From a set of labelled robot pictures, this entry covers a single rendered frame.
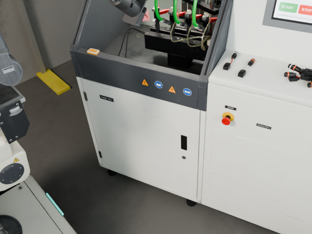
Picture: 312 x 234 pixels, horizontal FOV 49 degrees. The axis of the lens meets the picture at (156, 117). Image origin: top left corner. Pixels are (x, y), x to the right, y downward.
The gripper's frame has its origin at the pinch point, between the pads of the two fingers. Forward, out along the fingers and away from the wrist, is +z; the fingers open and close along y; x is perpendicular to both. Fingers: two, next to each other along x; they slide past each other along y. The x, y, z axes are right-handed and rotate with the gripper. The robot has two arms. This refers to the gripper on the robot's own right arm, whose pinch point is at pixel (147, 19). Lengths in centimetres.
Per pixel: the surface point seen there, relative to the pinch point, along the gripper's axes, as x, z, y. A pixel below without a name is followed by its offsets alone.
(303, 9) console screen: -42, 31, 29
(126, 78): 16.3, 24.1, -24.5
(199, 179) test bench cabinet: -20, 71, -58
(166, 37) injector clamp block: 11.5, 32.7, 0.8
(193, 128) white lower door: -16, 44, -32
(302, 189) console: -67, 66, -36
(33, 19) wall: 174, 80, -17
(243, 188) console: -43, 71, -50
